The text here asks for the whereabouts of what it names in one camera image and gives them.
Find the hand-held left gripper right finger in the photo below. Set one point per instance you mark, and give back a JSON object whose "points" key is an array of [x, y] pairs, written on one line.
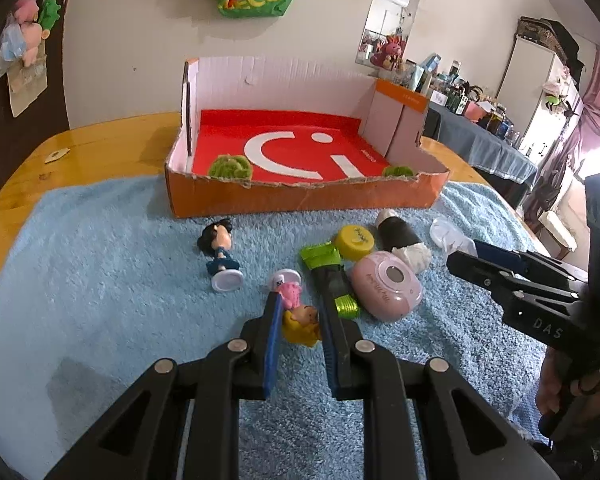
{"points": [[332, 360]]}

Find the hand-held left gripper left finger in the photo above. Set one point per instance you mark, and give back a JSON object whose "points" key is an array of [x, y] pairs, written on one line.
{"points": [[272, 355]]}

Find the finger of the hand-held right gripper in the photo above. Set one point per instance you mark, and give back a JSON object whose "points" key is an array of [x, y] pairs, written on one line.
{"points": [[500, 255], [485, 272]]}

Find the blonde doll figurine pink dress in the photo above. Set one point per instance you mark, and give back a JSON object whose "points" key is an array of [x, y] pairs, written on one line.
{"points": [[300, 320]]}

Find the clear plastic container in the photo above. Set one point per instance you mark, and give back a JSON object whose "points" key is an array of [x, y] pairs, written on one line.
{"points": [[442, 235]]}

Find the pink rounded device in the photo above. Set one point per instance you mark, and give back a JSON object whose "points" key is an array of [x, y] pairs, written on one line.
{"points": [[380, 290]]}

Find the black-haired doll figurine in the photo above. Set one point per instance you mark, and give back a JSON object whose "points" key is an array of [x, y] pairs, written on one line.
{"points": [[217, 235]]}

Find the orange white cardboard box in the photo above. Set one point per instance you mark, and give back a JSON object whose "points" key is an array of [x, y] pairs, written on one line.
{"points": [[280, 80]]}

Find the person's right hand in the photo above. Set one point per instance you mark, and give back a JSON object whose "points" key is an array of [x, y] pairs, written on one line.
{"points": [[547, 390]]}

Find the black and white toy roll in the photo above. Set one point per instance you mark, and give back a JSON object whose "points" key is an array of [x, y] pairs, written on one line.
{"points": [[397, 232]]}

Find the side table with blue cloth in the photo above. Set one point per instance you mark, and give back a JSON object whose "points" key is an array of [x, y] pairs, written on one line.
{"points": [[480, 145]]}

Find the yellow round lid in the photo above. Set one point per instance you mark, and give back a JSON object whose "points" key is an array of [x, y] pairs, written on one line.
{"points": [[355, 242]]}

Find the green toy lettuce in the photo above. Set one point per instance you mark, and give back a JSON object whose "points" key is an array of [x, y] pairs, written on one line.
{"points": [[227, 166], [397, 170]]}

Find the cluster of cosmetic bottles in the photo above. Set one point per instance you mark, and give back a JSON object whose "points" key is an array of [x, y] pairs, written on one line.
{"points": [[460, 95]]}

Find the white cabinet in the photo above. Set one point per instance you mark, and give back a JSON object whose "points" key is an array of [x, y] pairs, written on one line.
{"points": [[530, 80]]}

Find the pink curtain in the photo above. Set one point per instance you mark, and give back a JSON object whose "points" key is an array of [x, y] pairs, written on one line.
{"points": [[595, 100]]}

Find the light blue towel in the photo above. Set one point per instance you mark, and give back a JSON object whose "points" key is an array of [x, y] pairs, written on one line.
{"points": [[105, 260]]}

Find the dark bag on cabinet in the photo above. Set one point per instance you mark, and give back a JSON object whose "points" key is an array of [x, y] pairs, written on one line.
{"points": [[550, 35]]}

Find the pink plush toy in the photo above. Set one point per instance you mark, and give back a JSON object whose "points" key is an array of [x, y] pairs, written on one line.
{"points": [[389, 51]]}

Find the small white paper scrap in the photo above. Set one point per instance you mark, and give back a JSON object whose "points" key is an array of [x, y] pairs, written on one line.
{"points": [[56, 155]]}

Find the beige paper sheet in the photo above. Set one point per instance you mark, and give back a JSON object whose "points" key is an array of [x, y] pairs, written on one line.
{"points": [[25, 90]]}

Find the green hanging plush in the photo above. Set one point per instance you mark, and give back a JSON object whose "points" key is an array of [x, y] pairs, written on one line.
{"points": [[49, 12]]}

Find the pink hanging plush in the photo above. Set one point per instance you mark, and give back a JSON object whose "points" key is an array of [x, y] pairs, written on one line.
{"points": [[27, 15]]}

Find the wall mirror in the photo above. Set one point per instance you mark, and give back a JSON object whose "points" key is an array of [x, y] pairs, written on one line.
{"points": [[395, 10]]}

